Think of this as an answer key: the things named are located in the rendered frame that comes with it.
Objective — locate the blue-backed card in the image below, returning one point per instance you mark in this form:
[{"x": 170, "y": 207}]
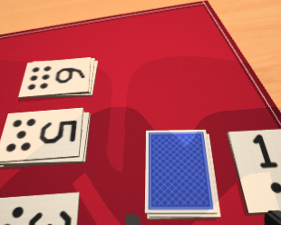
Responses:
[{"x": 178, "y": 175}]

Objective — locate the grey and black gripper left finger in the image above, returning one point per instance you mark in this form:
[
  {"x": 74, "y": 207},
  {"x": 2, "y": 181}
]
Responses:
[{"x": 131, "y": 219}]

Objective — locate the dark red cloth mat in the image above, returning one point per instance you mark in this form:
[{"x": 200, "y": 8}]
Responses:
[
  {"x": 261, "y": 90},
  {"x": 169, "y": 70}
]

